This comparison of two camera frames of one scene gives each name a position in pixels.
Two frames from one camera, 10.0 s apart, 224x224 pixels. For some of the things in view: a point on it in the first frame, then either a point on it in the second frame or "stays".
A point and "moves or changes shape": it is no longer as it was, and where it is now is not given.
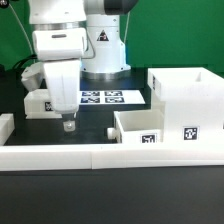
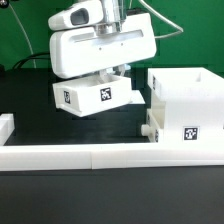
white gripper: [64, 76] → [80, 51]
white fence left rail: [7, 125] stays
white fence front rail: [76, 157] stays
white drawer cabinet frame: [192, 104] stays
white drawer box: [37, 105] → [93, 94]
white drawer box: [138, 126] moves or changes shape
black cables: [26, 61] stays
